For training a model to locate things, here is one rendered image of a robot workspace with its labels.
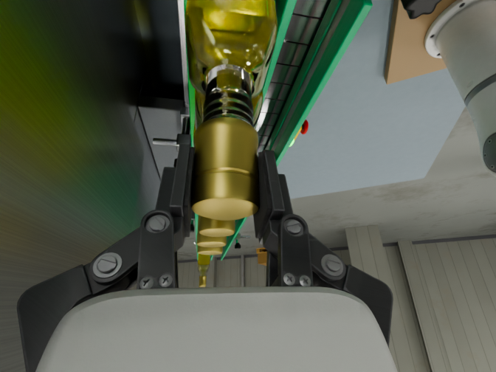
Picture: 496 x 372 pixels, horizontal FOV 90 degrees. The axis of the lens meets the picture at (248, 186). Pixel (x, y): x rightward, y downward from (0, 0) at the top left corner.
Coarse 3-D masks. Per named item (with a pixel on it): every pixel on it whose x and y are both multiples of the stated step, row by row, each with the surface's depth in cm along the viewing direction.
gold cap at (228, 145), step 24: (216, 120) 12; (240, 120) 13; (216, 144) 12; (240, 144) 12; (216, 168) 11; (240, 168) 12; (192, 192) 12; (216, 192) 11; (240, 192) 11; (216, 216) 13; (240, 216) 13
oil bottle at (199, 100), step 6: (198, 96) 19; (258, 96) 20; (198, 102) 19; (252, 102) 20; (258, 102) 20; (198, 108) 20; (258, 108) 20; (198, 114) 20; (258, 114) 20; (198, 120) 20; (198, 126) 21
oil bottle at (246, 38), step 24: (192, 0) 14; (216, 0) 15; (240, 0) 15; (264, 0) 15; (192, 24) 14; (216, 24) 14; (240, 24) 14; (264, 24) 14; (192, 48) 14; (216, 48) 14; (240, 48) 14; (264, 48) 15; (192, 72) 16; (264, 72) 16
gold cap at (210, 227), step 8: (200, 216) 24; (200, 224) 23; (208, 224) 22; (216, 224) 22; (224, 224) 22; (232, 224) 23; (200, 232) 23; (208, 232) 23; (216, 232) 23; (224, 232) 23; (232, 232) 23
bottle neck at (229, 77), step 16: (224, 64) 14; (208, 80) 15; (224, 80) 14; (240, 80) 14; (208, 96) 14; (224, 96) 14; (240, 96) 14; (208, 112) 14; (224, 112) 13; (240, 112) 13
